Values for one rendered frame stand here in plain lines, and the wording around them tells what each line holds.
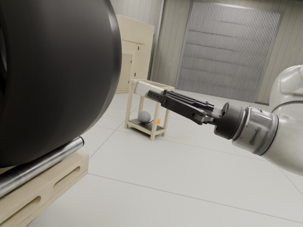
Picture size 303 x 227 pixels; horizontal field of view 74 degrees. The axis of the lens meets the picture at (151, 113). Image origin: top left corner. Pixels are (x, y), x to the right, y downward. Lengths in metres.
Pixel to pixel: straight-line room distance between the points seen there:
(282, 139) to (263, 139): 0.03
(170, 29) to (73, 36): 7.88
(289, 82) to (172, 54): 7.71
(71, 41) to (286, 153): 0.43
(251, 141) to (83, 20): 0.39
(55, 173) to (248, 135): 0.51
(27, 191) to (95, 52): 0.37
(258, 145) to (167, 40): 7.87
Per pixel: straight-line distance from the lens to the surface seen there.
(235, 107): 0.44
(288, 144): 0.44
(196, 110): 0.40
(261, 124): 0.43
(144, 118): 3.14
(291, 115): 0.47
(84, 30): 0.43
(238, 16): 8.46
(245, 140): 0.43
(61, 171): 0.66
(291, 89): 0.53
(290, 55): 9.03
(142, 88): 0.46
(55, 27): 0.39
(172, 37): 8.21
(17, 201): 0.58
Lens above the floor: 1.23
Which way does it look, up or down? 17 degrees down
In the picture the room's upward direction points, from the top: 9 degrees clockwise
